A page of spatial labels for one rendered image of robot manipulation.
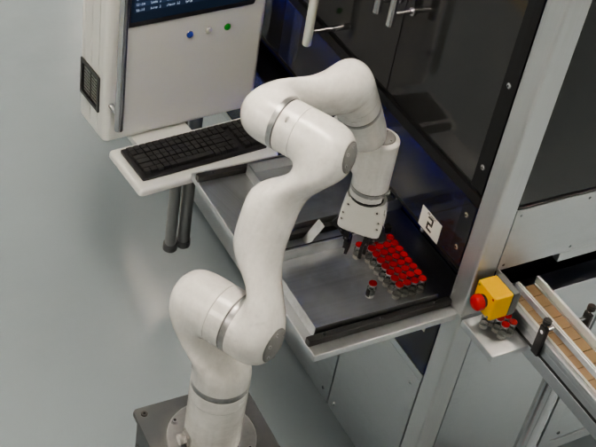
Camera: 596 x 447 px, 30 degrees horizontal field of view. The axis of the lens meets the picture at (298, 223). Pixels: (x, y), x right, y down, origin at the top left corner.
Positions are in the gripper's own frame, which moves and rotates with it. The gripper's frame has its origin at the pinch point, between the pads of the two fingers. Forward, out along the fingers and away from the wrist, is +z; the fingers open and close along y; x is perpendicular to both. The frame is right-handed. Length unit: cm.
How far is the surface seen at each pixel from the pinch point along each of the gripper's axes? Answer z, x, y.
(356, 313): 18.8, 1.2, -4.4
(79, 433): 107, -1, 68
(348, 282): 18.9, -8.2, 0.5
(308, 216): 18.9, -26.8, 17.6
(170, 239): 82, -68, 70
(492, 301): 5.1, -3.1, -33.4
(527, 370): 51, -33, -50
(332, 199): 18.9, -36.5, 14.0
